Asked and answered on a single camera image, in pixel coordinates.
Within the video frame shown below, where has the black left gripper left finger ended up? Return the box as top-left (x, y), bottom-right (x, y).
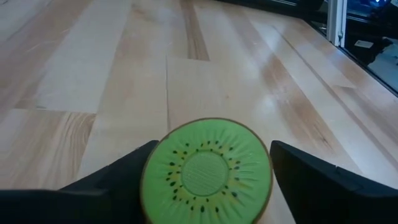
top-left (58, 139), bottom-right (160, 224)

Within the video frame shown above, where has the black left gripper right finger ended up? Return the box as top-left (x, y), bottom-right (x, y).
top-left (269, 140), bottom-right (364, 224)

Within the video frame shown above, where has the green kiwi half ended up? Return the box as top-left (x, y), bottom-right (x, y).
top-left (139, 117), bottom-right (274, 224)

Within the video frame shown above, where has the silver aluminium extrusion post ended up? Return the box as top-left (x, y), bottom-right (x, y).
top-left (326, 0), bottom-right (348, 47)

